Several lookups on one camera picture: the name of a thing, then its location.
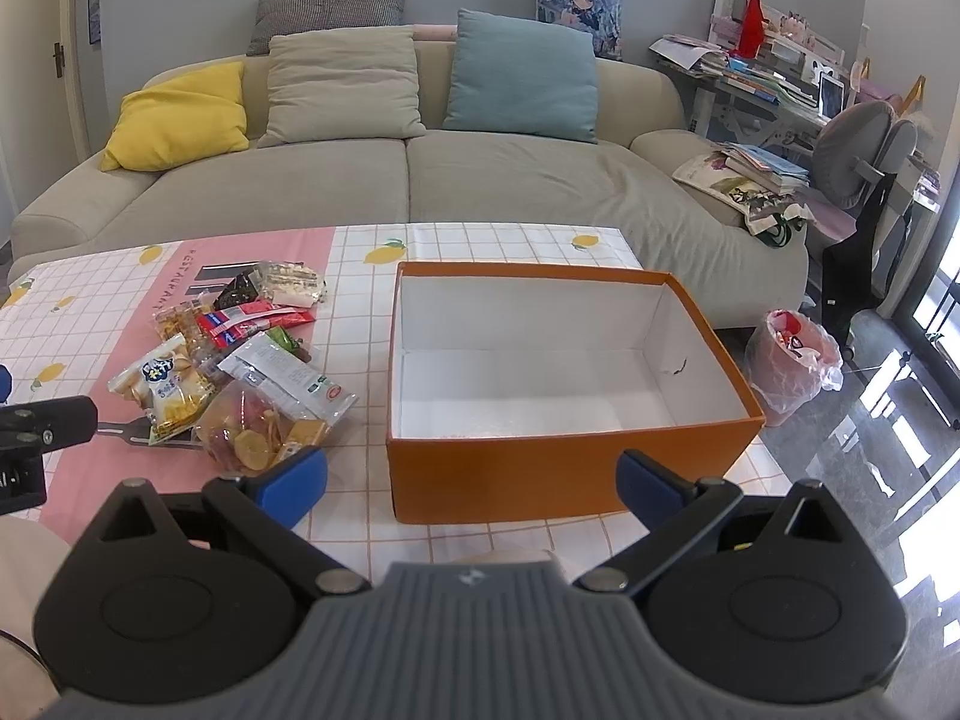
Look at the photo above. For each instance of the clear bag of fruit chips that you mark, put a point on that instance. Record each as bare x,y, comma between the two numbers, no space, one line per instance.
245,433

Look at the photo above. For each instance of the orange cardboard box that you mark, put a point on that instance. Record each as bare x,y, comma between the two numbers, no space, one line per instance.
513,388

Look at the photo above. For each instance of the grey office chair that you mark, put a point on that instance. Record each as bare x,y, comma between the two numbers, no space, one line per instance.
855,153

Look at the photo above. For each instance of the pink bin with bag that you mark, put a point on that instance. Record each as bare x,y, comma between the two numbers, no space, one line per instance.
789,361

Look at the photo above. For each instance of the dark green snack packet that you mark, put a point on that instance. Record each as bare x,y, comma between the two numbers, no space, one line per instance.
240,290

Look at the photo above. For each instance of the grey patterned cushion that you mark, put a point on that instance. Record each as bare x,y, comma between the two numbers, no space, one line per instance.
285,17

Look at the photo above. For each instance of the yellow cracker packet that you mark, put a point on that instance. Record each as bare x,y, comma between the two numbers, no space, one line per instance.
183,319

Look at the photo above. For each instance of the teal cushion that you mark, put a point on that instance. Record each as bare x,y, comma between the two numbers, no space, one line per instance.
525,77

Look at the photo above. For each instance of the anime print pillow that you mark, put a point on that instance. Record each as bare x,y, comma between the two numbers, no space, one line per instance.
601,19

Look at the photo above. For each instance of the beige fabric sofa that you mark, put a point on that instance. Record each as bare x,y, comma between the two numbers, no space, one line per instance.
624,179

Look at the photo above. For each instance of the blue yellow snack bag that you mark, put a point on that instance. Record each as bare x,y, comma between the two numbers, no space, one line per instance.
171,391

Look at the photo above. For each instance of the yellow cushion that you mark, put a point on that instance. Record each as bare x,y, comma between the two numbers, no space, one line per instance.
189,118

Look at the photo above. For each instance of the door with handle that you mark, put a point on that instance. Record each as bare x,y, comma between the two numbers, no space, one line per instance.
68,58

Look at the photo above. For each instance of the red snack packet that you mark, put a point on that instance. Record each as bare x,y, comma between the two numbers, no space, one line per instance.
227,327

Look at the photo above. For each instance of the clear nut bar packet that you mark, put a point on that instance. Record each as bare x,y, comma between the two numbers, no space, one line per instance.
290,283

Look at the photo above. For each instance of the cluttered desk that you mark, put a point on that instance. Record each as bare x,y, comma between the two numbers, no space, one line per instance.
780,99

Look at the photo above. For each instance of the white green snack packet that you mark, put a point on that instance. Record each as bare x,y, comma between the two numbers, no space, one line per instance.
296,389

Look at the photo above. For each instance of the stack of books on sofa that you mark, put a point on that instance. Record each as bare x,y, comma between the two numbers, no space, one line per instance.
759,186

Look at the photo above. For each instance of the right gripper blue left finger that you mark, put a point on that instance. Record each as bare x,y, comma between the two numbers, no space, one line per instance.
259,515

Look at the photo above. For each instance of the beige cushion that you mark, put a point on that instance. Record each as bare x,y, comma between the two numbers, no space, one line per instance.
343,84

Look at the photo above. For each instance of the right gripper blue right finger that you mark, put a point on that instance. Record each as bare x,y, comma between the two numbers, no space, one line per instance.
679,516

